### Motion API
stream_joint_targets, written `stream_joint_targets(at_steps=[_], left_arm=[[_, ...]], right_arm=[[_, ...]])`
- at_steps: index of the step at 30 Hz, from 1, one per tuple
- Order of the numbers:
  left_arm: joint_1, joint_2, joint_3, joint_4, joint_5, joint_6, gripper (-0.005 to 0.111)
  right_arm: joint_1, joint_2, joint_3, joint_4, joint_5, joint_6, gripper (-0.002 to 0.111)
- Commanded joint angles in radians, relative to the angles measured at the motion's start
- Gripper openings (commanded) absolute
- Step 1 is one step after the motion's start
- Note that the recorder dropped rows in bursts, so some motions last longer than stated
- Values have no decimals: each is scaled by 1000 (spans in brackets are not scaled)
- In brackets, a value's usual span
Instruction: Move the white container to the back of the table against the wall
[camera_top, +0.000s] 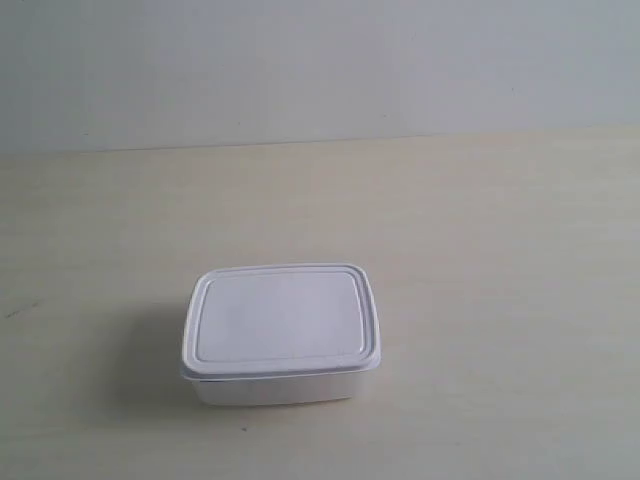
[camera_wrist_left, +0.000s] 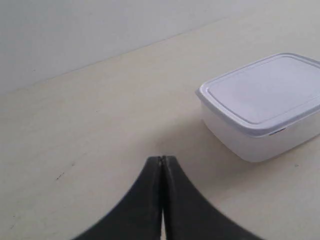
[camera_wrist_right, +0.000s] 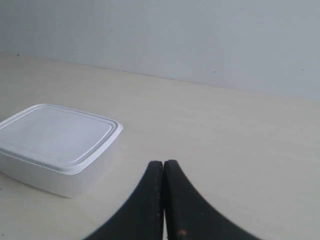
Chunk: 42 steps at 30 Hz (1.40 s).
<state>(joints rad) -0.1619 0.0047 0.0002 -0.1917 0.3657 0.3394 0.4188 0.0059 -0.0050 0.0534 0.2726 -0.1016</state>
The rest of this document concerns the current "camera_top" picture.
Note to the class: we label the white lidded plastic container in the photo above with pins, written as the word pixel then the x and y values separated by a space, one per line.
pixel 281 334

